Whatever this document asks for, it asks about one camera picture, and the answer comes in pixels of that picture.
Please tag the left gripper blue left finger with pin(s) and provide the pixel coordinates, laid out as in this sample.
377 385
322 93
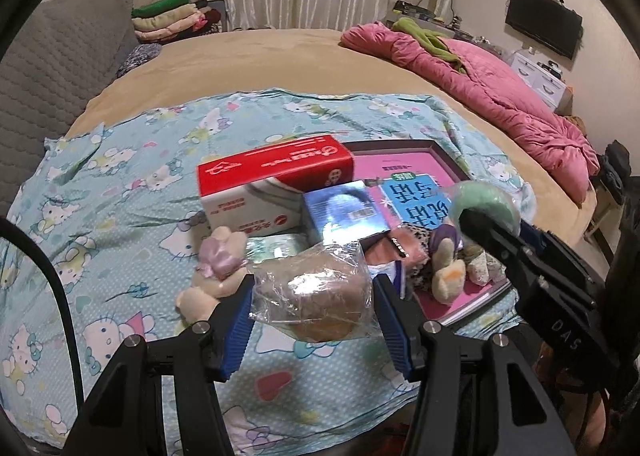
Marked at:
239 330

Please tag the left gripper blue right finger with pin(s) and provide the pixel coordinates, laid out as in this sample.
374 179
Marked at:
401 322

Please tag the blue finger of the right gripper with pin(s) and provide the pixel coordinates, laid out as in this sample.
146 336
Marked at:
531 235

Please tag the blue white snack packet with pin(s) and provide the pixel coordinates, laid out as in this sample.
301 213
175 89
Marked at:
399 279

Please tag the leopard print fabric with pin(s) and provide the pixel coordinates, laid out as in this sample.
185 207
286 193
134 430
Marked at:
415 240

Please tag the purple orange small plush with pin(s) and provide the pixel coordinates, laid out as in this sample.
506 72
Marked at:
449 272

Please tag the green round soft item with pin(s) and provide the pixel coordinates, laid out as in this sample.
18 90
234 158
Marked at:
485 198

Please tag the pink towel packet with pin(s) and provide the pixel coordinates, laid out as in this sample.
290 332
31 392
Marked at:
385 250

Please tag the grey white plush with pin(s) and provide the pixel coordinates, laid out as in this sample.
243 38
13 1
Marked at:
322 294

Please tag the pink cream plush doll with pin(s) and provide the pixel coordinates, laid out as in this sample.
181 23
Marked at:
219 273

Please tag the green floral tissue pack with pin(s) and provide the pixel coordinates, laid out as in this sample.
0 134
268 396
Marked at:
275 246

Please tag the person's right hand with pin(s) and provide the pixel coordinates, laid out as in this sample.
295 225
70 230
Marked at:
586 422

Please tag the black bag by bed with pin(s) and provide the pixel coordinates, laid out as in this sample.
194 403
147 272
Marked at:
615 170

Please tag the dark blue small box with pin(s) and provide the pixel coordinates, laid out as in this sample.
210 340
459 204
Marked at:
343 214

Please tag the pink Chinese workbook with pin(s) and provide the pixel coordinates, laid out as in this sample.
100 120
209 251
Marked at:
415 181

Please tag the purple shallow tray box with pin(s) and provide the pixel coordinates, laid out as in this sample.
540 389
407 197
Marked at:
430 176

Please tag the white drawer cabinet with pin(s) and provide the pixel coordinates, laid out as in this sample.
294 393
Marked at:
555 94

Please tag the pink quilted duvet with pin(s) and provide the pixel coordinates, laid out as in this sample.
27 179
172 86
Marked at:
492 90

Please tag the red white tissue box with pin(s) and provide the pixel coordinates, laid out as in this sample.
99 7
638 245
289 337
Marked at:
260 192

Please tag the Hello Kitty teal cloth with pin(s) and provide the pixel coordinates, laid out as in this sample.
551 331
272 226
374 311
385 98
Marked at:
118 214

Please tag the green garment on duvet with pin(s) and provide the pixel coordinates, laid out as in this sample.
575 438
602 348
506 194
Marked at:
431 41

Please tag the cluttered side desk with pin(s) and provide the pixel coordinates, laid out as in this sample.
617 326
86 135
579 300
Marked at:
435 15

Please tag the dark patterned pillow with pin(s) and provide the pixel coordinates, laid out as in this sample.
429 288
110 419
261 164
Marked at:
142 54

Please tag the stack of folded clothes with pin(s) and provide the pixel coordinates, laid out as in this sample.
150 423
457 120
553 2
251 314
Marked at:
164 21

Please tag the grey quilted headboard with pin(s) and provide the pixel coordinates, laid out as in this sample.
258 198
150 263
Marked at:
66 53

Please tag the black wall television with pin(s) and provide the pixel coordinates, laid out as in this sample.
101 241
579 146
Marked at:
548 22

